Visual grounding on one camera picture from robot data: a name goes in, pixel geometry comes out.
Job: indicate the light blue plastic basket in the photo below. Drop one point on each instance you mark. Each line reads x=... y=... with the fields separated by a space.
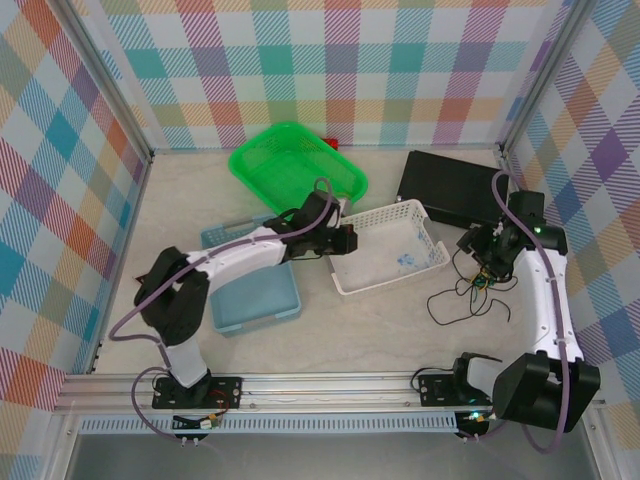
x=250 y=305

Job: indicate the small power connector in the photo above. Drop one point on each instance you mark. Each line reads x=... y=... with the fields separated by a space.
x=477 y=416
x=210 y=423

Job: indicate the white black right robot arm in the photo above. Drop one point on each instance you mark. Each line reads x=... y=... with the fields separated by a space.
x=550 y=300

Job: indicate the white perforated plastic basket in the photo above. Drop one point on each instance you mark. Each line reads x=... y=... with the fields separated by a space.
x=380 y=260

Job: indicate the black ribbed case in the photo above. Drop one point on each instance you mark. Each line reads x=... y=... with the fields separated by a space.
x=445 y=185

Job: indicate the green plastic basket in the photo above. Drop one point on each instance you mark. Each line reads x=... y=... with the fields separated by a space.
x=280 y=165

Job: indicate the red cylinder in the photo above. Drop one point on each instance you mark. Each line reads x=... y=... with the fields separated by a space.
x=331 y=143

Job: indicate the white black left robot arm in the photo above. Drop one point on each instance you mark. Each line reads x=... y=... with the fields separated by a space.
x=240 y=250

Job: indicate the aluminium frame post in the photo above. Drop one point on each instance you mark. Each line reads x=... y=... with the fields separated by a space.
x=542 y=75
x=105 y=75

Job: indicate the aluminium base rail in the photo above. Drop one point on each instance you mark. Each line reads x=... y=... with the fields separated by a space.
x=325 y=390

